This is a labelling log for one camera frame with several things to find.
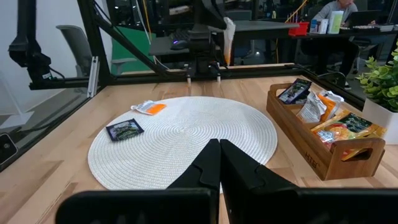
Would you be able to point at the black phone-like device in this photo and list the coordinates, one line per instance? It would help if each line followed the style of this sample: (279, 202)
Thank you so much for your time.
(7, 148)

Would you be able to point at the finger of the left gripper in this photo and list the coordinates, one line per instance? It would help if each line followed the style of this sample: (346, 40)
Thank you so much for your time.
(219, 20)

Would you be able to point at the backlit black keyboard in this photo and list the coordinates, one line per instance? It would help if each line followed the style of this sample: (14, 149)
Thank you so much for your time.
(179, 35)

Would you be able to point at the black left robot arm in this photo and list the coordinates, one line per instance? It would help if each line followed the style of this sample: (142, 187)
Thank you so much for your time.
(200, 46)

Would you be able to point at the white box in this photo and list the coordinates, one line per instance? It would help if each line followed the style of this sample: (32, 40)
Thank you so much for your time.
(318, 26)

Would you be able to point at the person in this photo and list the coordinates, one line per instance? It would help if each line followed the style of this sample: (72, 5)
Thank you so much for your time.
(335, 9)

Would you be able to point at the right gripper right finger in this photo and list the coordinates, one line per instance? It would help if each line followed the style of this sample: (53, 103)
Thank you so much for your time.
(242, 174)

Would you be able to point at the wooden tea organiser tray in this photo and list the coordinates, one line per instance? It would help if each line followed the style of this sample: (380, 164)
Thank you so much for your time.
(298, 137)

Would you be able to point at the green board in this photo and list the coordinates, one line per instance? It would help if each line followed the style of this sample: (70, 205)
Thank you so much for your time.
(133, 46)

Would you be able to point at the silver metal bracket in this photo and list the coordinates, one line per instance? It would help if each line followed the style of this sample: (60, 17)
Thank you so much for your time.
(93, 74)

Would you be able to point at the red bin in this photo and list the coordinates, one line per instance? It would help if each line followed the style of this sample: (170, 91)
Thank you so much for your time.
(299, 29)

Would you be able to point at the grey desk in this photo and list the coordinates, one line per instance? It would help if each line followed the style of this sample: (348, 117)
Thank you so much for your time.
(248, 26)

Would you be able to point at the white round woven placemat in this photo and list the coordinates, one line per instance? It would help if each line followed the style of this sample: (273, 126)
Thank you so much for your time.
(186, 124)

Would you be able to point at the black aluminium table frame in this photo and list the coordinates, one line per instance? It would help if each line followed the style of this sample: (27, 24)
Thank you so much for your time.
(140, 78)

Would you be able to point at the black blackcurrant tea packet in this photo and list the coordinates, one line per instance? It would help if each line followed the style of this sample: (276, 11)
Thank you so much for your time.
(124, 129)
(293, 90)

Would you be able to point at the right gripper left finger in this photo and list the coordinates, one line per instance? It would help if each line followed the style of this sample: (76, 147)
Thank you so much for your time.
(208, 174)

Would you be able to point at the white orange tea packet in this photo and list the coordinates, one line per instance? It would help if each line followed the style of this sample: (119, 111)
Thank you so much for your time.
(331, 102)
(149, 107)
(311, 107)
(229, 40)

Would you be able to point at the dark laptop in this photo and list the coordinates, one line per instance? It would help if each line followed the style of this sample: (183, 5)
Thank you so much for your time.
(363, 18)

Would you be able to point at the green white carton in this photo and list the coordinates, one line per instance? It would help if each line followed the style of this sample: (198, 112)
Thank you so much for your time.
(335, 21)

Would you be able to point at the grey office chair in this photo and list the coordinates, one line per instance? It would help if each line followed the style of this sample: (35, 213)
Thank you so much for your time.
(76, 46)

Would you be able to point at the orange fruit tea packet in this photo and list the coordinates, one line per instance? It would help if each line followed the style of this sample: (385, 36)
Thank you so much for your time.
(345, 127)
(354, 154)

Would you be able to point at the black computer mouse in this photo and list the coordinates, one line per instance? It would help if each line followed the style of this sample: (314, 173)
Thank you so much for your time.
(178, 45)

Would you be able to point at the black desk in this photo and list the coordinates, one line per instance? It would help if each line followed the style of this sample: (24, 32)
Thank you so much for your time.
(373, 32)

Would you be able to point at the small green potted plant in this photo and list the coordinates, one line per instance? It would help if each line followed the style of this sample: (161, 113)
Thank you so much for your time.
(382, 84)

